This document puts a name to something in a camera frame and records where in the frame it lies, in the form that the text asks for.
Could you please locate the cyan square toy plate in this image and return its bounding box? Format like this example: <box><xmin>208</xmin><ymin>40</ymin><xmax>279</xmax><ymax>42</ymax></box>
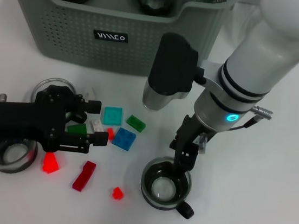
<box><xmin>102</xmin><ymin>105</ymin><xmax>124</xmax><ymax>127</ymax></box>

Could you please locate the green translucent toy brick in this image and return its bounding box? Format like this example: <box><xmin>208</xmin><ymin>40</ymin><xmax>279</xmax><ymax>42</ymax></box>
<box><xmin>125</xmin><ymin>114</ymin><xmax>148</xmax><ymax>133</ymax></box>
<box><xmin>66</xmin><ymin>122</ymin><xmax>89</xmax><ymax>138</ymax></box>

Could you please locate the right gripper cable with plugs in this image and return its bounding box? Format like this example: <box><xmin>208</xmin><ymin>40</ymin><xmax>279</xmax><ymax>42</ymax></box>
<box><xmin>194</xmin><ymin>98</ymin><xmax>275</xmax><ymax>163</ymax></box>

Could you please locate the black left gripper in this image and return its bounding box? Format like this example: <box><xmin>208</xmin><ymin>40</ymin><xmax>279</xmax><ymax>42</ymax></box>
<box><xmin>0</xmin><ymin>78</ymin><xmax>115</xmax><ymax>159</ymax></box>

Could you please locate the right wrist camera housing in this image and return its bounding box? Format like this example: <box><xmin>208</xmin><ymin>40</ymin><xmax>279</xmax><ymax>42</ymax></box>
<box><xmin>142</xmin><ymin>30</ymin><xmax>211</xmax><ymax>116</ymax></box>

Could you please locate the white flat toy plate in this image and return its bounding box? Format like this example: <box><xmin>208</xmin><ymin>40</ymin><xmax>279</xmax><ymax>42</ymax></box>
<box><xmin>89</xmin><ymin>118</ymin><xmax>105</xmax><ymax>134</ymax></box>

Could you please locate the blue square toy plate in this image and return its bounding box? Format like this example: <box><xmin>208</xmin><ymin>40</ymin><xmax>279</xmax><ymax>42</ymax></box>
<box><xmin>110</xmin><ymin>126</ymin><xmax>138</xmax><ymax>153</ymax></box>

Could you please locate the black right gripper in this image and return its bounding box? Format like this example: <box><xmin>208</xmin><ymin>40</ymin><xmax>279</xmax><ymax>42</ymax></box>
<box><xmin>166</xmin><ymin>112</ymin><xmax>212</xmax><ymax>181</ymax></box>

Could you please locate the dark red long toy brick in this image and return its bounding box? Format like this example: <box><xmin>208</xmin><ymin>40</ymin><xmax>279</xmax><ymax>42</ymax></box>
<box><xmin>71</xmin><ymin>159</ymin><xmax>98</xmax><ymax>194</ymax></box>

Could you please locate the orange-red slope toy brick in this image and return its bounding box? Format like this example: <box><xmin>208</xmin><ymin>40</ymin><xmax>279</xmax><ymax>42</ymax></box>
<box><xmin>41</xmin><ymin>151</ymin><xmax>62</xmax><ymax>175</ymax></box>

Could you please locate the grey perforated storage basket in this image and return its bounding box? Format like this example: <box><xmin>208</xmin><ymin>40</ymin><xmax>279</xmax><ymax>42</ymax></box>
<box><xmin>0</xmin><ymin>0</ymin><xmax>239</xmax><ymax>87</ymax></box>

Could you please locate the small orange-red toy brick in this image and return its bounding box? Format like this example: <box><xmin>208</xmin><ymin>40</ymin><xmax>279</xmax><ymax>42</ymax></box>
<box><xmin>111</xmin><ymin>186</ymin><xmax>126</xmax><ymax>201</ymax></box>
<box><xmin>105</xmin><ymin>127</ymin><xmax>116</xmax><ymax>141</ymax></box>

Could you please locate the white toy brick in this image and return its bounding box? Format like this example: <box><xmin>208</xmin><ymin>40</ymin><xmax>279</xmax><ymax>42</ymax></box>
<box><xmin>82</xmin><ymin>86</ymin><xmax>99</xmax><ymax>101</ymax></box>

